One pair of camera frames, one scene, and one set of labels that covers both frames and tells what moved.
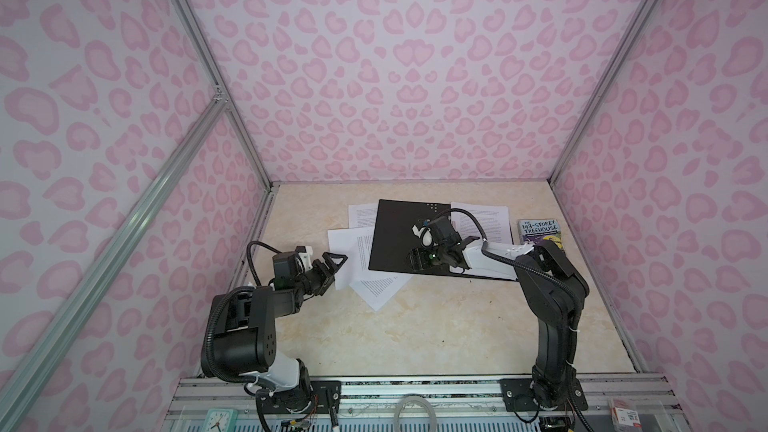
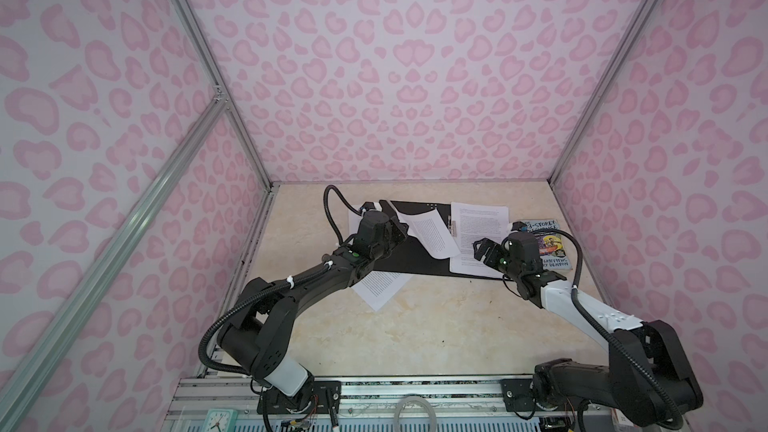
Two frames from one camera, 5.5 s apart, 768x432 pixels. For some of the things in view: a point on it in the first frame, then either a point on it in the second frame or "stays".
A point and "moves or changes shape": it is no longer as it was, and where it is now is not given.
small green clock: x=221 y=420 stays
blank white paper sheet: x=376 y=288 stays
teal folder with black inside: x=393 y=240 stays
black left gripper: x=326 y=277 -> x=392 y=224
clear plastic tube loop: x=402 y=404 stays
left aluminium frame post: x=209 y=59 stays
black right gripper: x=413 y=253 -> x=495 y=248
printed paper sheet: x=356 y=243 moves or changes shape
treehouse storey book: x=532 y=231 stays
